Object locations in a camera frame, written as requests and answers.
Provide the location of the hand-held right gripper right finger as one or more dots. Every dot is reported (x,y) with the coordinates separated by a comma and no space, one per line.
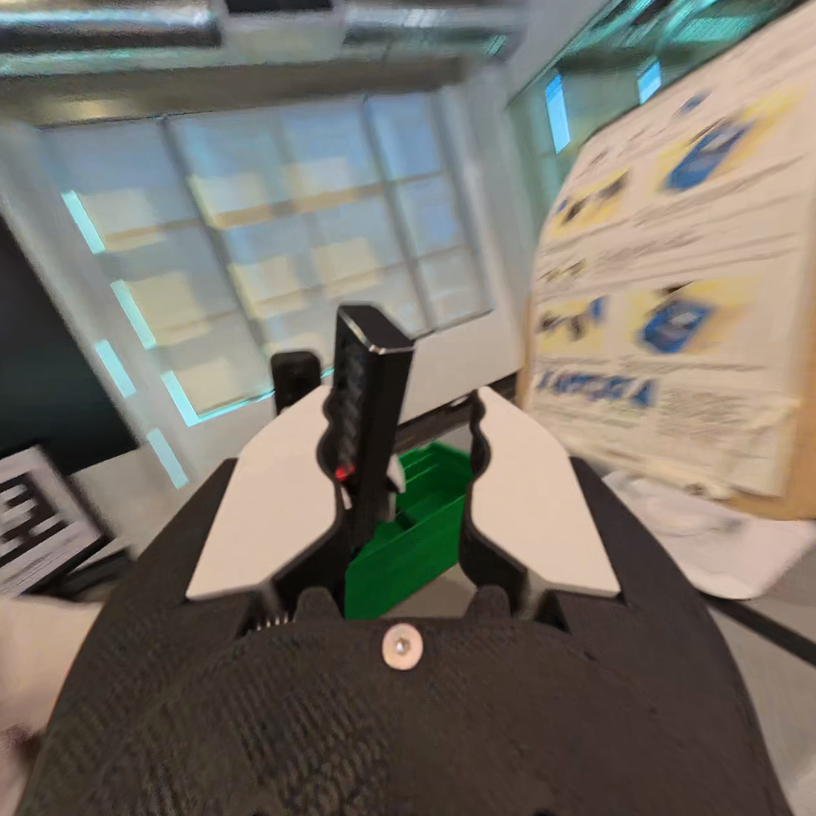
(542,510)

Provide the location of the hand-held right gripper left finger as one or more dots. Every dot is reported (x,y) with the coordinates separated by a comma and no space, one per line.
(268,510)

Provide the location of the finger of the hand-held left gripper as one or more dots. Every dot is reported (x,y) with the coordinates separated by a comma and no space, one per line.
(395,475)

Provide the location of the green plastic bin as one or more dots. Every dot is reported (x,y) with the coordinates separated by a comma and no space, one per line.
(408,554)

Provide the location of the dark grey usb hub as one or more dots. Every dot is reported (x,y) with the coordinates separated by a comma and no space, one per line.
(382,395)

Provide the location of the instruction sheet on stand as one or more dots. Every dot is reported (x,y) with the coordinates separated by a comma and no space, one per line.
(804,459)

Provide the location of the large glass window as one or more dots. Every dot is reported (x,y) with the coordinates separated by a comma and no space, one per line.
(287,223)

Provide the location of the printed instruction sheet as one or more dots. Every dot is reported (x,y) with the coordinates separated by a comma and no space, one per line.
(701,255)

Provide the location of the silver ceiling duct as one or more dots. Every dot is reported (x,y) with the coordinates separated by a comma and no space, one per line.
(127,29)

